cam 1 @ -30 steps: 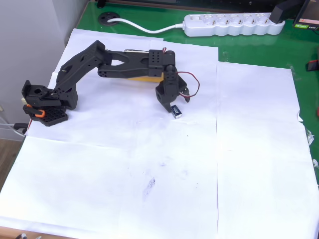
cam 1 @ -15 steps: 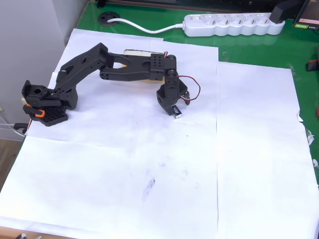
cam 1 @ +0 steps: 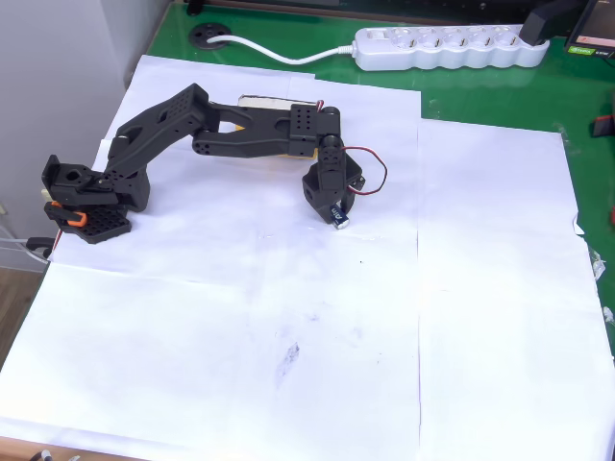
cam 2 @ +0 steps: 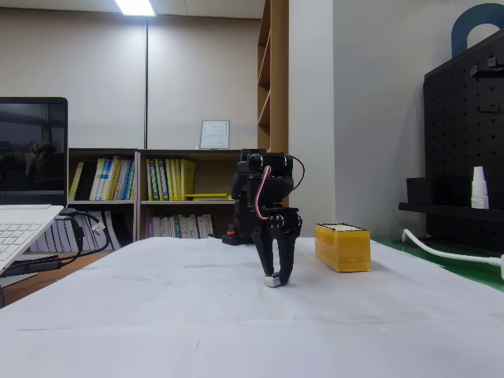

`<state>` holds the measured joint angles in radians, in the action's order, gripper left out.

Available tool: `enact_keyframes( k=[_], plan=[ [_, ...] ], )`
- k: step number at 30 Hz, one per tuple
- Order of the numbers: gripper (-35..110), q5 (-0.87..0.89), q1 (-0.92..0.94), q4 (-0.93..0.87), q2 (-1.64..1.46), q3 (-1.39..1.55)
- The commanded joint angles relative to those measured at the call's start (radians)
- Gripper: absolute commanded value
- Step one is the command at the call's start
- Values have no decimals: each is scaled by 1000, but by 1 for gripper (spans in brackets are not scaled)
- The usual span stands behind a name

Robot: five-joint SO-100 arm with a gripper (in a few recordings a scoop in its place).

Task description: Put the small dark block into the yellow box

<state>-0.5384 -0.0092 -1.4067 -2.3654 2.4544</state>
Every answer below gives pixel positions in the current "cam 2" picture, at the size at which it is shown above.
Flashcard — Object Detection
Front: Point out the yellow rectangular box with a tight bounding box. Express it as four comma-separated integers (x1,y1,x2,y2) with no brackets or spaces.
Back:
313,222,372,273

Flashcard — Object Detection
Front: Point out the black clamp with orange knob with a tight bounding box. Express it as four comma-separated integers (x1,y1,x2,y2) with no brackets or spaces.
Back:
221,224,242,247

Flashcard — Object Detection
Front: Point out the white paper table cover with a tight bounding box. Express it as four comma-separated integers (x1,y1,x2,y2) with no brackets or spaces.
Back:
0,235,504,378

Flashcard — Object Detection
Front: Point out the flat yellow binder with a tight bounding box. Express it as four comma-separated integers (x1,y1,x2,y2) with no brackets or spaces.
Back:
183,192,233,202

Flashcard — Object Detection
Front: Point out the low grey bookshelf with binders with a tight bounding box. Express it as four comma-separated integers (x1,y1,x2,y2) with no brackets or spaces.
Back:
135,148,253,242

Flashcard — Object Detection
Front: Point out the row of white patterned books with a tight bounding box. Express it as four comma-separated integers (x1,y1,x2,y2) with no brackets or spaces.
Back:
146,213,217,240

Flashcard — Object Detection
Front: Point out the framed white certificate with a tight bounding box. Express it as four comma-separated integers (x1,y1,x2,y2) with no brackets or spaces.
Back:
199,119,232,150

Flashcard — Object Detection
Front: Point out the row of yellow binders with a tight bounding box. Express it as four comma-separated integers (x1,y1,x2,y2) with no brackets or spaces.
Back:
145,157,197,202

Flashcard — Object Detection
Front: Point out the tall wooden bookshelf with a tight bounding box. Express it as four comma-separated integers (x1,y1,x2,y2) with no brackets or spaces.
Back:
257,0,291,238

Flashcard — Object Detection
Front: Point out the black cup holder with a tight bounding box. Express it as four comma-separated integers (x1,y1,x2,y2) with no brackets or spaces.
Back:
406,176,435,206

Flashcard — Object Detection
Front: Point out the green desk mat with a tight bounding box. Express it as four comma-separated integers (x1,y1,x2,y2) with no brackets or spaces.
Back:
372,235,504,295

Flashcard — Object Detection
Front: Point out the black pegboard shelf tray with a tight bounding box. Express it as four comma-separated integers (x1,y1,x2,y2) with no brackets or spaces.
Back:
398,201,504,222

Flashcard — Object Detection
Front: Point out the low grey bookshelf with mixed books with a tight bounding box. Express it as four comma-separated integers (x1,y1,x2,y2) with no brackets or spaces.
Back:
67,148,139,253

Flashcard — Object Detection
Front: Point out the row of mixed coloured books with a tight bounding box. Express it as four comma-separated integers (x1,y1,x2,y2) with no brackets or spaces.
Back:
69,156,136,202

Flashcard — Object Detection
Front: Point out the row of white book spines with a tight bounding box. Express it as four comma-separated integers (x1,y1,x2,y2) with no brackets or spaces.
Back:
28,210,124,254

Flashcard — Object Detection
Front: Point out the black pegboard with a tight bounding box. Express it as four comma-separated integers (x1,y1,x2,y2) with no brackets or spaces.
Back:
423,29,504,253

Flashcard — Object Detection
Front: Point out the small white bottle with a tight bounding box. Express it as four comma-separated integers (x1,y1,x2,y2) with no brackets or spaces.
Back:
470,165,490,209

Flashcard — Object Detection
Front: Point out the white laptop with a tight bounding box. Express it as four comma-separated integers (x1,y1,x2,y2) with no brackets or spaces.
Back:
0,97,69,277

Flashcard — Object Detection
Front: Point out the black pegboard hook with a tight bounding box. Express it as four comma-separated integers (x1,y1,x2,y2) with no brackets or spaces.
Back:
469,57,504,79

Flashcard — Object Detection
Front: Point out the ceiling light panel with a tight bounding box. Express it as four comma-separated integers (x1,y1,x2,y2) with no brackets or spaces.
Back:
114,0,156,17

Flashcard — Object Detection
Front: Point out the dark blue arch shape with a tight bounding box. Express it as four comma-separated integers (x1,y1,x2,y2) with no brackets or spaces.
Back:
450,2,504,59

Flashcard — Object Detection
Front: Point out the white power cable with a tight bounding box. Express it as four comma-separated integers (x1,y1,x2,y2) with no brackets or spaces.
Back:
402,228,504,265

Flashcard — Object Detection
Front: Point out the black looped cable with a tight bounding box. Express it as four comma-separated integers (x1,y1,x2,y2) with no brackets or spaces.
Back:
58,209,112,269

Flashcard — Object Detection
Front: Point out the black cable adapter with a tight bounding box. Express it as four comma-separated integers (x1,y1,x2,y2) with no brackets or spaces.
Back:
0,254,61,279

